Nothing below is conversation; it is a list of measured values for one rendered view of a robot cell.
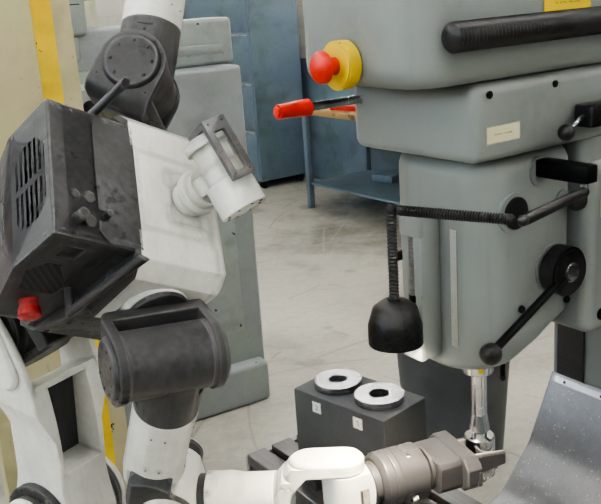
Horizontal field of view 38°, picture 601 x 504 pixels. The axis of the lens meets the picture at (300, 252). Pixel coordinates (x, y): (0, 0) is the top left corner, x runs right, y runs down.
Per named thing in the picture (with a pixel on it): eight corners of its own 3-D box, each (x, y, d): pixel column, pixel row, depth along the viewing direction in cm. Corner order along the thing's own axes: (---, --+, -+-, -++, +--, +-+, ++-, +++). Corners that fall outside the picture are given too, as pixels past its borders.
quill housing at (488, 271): (486, 392, 119) (484, 161, 110) (387, 349, 136) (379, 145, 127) (577, 353, 130) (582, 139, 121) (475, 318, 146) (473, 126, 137)
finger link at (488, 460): (503, 464, 137) (468, 474, 135) (503, 446, 136) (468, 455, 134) (509, 469, 136) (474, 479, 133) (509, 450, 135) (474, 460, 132)
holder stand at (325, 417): (387, 517, 155) (383, 415, 149) (299, 476, 170) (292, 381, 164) (429, 488, 163) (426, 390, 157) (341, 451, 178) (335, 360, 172)
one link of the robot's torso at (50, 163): (-60, 379, 119) (78, 270, 98) (-58, 168, 134) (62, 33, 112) (126, 396, 139) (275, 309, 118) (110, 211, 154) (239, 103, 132)
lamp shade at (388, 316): (358, 348, 114) (356, 303, 113) (384, 328, 120) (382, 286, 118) (408, 357, 111) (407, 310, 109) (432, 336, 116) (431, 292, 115)
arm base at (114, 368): (110, 432, 110) (119, 376, 103) (86, 355, 118) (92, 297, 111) (222, 409, 117) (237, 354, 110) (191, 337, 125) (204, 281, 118)
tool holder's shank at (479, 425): (492, 438, 135) (491, 371, 132) (472, 440, 135) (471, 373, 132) (486, 428, 138) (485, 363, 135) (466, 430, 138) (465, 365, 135)
